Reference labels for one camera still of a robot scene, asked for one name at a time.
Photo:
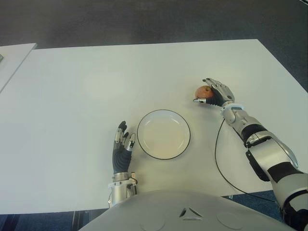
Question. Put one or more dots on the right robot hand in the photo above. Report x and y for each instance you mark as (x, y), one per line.
(222, 92)

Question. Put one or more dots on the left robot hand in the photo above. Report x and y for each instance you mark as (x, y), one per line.
(121, 158)

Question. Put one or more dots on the red apple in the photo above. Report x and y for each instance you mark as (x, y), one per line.
(202, 92)

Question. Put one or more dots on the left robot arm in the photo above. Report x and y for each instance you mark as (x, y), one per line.
(119, 192)

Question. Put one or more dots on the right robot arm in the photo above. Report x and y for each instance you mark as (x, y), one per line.
(269, 154)

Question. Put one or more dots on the white plate black rim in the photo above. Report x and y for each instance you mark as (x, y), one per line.
(163, 134)

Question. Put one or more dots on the grey robot torso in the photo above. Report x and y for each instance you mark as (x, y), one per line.
(187, 211)

